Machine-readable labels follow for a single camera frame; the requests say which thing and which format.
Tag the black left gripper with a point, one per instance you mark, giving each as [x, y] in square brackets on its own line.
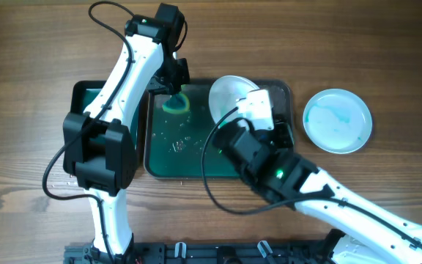
[168, 85]

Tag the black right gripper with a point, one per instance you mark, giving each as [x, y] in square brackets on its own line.
[282, 134]

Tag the green and yellow sponge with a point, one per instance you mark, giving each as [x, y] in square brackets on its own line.
[177, 104]

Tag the white plate with green stain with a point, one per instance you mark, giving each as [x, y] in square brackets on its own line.
[337, 121]

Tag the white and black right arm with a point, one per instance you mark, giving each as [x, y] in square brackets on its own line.
[370, 233]

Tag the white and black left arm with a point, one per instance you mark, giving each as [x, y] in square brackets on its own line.
[105, 178]

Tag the large dark serving tray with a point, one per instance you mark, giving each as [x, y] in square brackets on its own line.
[174, 142]

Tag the small black water tray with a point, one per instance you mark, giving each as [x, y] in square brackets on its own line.
[84, 92]

